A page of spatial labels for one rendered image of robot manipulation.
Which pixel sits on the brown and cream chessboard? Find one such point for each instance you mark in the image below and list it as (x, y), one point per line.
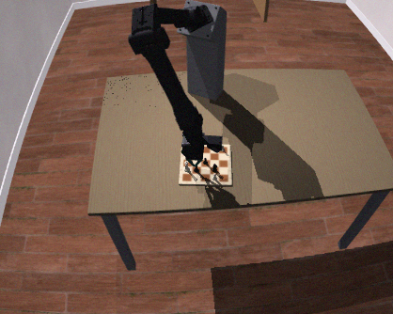
(204, 175)

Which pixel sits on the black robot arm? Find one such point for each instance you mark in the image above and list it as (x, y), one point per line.
(145, 39)

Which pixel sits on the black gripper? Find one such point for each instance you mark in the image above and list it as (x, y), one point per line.
(198, 158)

